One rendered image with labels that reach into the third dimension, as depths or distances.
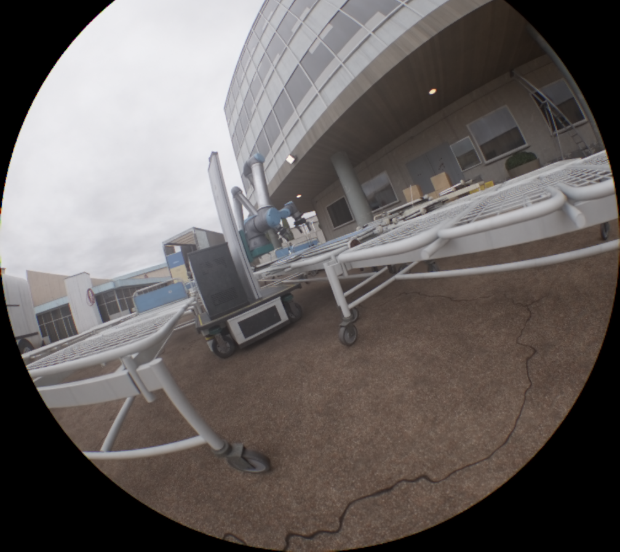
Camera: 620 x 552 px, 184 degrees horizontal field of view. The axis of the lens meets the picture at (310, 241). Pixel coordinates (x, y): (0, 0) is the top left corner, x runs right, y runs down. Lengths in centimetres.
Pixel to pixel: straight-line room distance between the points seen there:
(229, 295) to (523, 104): 795
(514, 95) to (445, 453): 753
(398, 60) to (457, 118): 345
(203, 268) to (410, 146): 731
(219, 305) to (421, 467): 145
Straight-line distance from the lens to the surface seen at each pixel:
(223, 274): 152
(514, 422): 67
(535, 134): 727
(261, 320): 152
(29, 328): 771
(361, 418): 72
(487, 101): 737
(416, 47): 450
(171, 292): 250
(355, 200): 639
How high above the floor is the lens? 58
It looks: 2 degrees up
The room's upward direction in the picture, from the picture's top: 20 degrees counter-clockwise
